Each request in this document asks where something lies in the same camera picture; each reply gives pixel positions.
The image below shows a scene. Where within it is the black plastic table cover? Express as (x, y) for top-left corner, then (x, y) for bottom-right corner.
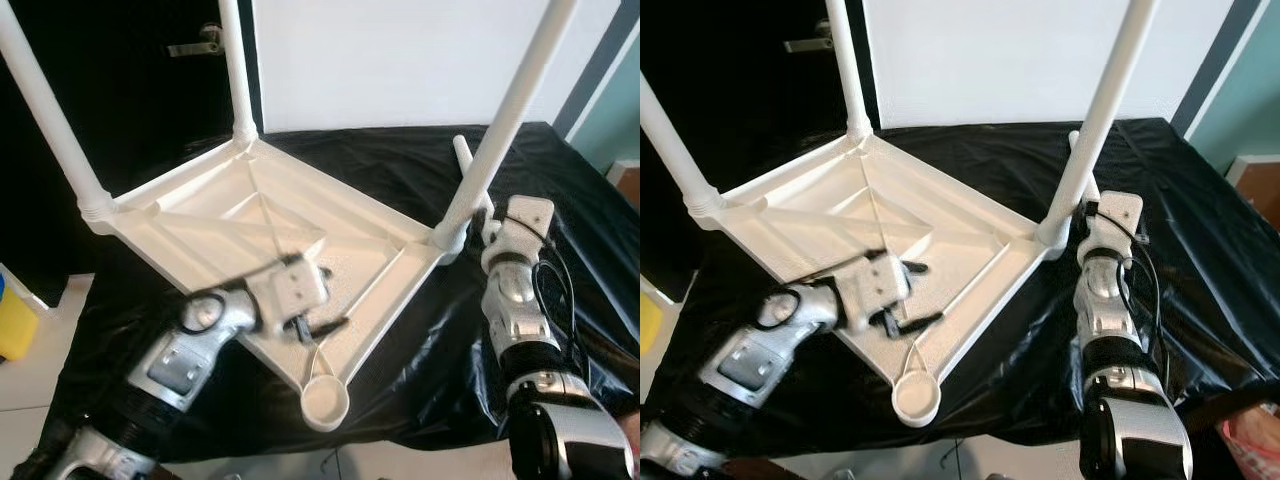
(640, 118), (1280, 451)
(10, 122), (640, 471)

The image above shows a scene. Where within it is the brown white-edged furniture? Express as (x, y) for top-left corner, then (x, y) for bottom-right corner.
(1228, 155), (1280, 216)
(610, 160), (640, 201)

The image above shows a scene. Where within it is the black door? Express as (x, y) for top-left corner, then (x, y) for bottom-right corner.
(0, 0), (263, 306)
(640, 0), (881, 301)

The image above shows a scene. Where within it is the pink mesh bag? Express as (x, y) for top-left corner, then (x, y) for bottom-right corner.
(1220, 395), (1280, 480)

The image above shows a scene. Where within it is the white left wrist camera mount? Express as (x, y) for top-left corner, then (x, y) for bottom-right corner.
(245, 255), (331, 331)
(838, 250), (916, 326)

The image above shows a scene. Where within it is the brass door handle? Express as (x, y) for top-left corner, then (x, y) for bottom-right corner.
(783, 22), (836, 54)
(168, 25), (226, 58)

